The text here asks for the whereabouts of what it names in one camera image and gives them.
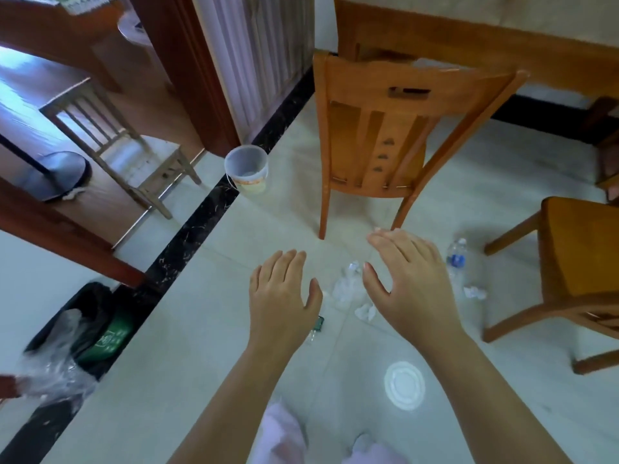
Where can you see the person's right hand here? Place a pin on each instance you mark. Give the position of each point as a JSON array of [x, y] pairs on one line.
[[419, 294]]

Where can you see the person's left hand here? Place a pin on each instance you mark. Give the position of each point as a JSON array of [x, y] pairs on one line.
[[278, 309]]

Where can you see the person's left middle finger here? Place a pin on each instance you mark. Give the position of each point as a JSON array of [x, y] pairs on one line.
[[286, 265]]

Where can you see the person's right thumb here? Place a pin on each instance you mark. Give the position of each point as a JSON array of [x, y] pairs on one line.
[[375, 282]]

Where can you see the person's left thumb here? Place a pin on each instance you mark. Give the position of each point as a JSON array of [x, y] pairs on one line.
[[313, 299]]

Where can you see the person's left little finger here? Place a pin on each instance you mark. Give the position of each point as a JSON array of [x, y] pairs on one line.
[[256, 280]]

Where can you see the person's left forearm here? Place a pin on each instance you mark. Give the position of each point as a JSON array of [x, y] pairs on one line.
[[237, 405]]

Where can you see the person's right forearm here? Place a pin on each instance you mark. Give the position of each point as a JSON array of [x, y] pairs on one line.
[[493, 401]]

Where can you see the small green label bottle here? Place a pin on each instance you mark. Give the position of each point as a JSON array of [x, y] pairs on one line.
[[317, 326]]

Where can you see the crushed clear plastic bottle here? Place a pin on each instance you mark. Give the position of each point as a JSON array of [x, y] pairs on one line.
[[348, 287]]

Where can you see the crumpled white tissue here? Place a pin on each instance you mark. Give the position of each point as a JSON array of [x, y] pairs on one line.
[[365, 312], [475, 292], [73, 194]]

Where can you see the blue label water bottle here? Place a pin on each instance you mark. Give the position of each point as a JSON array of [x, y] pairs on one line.
[[457, 260]]

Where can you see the translucent plastic bucket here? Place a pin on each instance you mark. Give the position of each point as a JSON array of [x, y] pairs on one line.
[[246, 169]]

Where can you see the white round plastic lid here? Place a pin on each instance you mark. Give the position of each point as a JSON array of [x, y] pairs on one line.
[[405, 385]]

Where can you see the pale pink trousers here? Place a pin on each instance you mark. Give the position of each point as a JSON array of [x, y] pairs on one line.
[[283, 437]]

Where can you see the slatted back wooden chair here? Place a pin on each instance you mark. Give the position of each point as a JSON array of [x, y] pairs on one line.
[[377, 125]]

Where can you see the small pale wooden chair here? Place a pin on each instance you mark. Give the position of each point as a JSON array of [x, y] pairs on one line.
[[145, 159]]

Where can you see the black lined trash bin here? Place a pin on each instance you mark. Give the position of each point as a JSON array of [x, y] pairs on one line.
[[99, 328]]

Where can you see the orange wooden chair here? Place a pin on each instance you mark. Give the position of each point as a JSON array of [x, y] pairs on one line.
[[580, 265]]

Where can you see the white ribbed door panel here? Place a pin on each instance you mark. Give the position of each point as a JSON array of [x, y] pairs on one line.
[[256, 48]]

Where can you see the clear plastic bag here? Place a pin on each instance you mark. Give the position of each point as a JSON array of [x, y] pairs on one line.
[[53, 372]]

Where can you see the black round fan base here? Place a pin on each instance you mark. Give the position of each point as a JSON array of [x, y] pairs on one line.
[[58, 173]]

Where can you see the dark wooden chair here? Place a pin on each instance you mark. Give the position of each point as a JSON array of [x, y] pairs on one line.
[[607, 140]]

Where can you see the wooden dining table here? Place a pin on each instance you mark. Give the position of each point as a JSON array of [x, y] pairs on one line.
[[483, 28]]

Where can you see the dark brown wooden furniture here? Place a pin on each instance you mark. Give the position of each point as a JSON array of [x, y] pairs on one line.
[[43, 33]]

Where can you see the green patterned cloth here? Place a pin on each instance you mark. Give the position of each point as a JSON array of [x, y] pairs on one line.
[[84, 2]]

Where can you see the brown wooden door frame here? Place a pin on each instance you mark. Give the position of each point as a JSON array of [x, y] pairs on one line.
[[188, 67]]

